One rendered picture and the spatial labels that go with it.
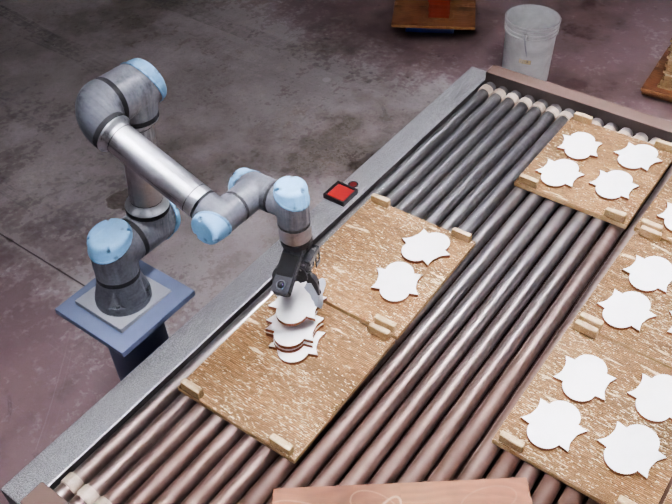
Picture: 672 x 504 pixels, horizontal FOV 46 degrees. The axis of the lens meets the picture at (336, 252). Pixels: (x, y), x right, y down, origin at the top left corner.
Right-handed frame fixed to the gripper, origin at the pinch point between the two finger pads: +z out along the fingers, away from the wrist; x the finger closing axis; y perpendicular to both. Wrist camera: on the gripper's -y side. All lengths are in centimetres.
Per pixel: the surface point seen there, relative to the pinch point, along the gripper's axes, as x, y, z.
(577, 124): -51, 110, 9
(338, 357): -12.7, -5.9, 9.0
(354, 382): -19.0, -11.5, 9.0
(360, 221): -0.5, 42.2, 8.9
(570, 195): -55, 74, 9
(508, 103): -26, 118, 11
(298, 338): -3.1, -7.3, 4.2
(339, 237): 2.7, 33.9, 8.9
